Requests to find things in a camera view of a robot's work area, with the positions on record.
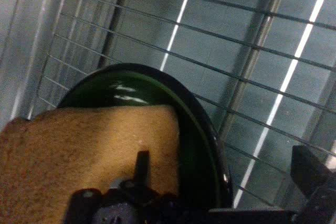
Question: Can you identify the bread on black plate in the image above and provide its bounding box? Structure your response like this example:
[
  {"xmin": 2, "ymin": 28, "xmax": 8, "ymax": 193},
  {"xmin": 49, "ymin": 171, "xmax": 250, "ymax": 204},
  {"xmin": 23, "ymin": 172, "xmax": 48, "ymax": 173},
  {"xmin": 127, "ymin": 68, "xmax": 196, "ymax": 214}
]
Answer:
[{"xmin": 57, "ymin": 62, "xmax": 234, "ymax": 209}]

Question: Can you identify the toasted bread slice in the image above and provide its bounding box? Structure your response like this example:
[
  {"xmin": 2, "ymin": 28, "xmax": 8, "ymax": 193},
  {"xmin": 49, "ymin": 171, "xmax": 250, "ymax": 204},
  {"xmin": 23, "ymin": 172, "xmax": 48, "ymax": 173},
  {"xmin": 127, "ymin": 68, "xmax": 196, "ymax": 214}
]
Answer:
[{"xmin": 0, "ymin": 104, "xmax": 181, "ymax": 224}]

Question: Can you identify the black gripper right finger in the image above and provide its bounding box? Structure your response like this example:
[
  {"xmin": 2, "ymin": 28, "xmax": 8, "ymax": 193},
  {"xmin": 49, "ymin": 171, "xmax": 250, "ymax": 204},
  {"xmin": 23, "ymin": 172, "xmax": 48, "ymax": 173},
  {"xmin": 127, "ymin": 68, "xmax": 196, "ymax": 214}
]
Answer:
[{"xmin": 291, "ymin": 144, "xmax": 336, "ymax": 224}]

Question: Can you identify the metal wire oven rack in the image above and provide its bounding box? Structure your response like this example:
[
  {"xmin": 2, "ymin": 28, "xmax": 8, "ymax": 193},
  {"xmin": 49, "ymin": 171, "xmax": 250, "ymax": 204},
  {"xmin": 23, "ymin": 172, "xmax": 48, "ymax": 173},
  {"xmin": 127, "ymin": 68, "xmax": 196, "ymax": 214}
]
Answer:
[{"xmin": 36, "ymin": 0, "xmax": 336, "ymax": 209}]

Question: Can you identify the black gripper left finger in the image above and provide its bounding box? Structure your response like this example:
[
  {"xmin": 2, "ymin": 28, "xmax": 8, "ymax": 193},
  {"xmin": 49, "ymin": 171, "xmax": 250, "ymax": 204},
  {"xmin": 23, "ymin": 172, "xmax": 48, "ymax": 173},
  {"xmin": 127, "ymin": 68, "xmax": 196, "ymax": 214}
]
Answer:
[{"xmin": 65, "ymin": 150, "xmax": 184, "ymax": 224}]

